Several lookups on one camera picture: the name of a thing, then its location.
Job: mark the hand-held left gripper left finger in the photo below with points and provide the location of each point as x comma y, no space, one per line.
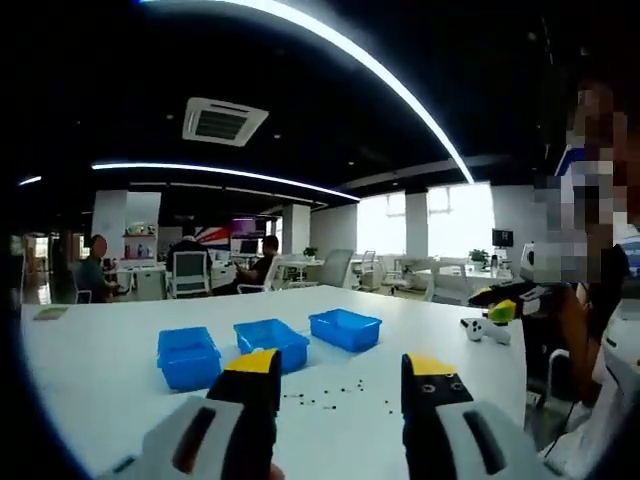
250,400

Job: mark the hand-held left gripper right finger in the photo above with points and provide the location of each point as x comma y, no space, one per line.
435,395

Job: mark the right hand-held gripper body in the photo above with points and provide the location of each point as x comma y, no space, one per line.
527,260

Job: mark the black resistors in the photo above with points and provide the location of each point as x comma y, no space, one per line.
302,398

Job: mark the blue plastic bin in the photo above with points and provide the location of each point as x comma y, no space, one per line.
345,330
187,360
265,335

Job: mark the person's right hand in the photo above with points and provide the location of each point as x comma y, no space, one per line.
562,305

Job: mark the person's left hand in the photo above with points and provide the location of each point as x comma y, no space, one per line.
277,473

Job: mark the black monitor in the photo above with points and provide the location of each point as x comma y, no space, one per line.
503,237

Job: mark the white game controller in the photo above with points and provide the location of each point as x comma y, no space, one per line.
475,330

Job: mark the small potted plant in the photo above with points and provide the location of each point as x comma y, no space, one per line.
479,256
311,252

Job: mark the black office chair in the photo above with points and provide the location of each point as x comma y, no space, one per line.
537,340

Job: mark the white mesh office chair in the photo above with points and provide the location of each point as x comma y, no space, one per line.
190,272
82,292
272,272

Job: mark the grey office chair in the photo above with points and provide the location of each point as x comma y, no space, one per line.
337,267

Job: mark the purple screen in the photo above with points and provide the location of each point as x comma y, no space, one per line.
247,227

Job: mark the white display shelf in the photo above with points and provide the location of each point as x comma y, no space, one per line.
140,245

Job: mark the curved ceiling light strip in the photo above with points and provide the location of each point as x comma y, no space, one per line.
215,170

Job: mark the long curved ceiling light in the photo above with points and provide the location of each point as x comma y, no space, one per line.
385,71

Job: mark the ceiling air conditioner vent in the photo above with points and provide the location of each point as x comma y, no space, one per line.
225,121

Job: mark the straight ceiling light strip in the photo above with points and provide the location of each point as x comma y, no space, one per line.
30,180

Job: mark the striped flag wall poster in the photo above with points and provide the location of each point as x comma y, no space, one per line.
212,239

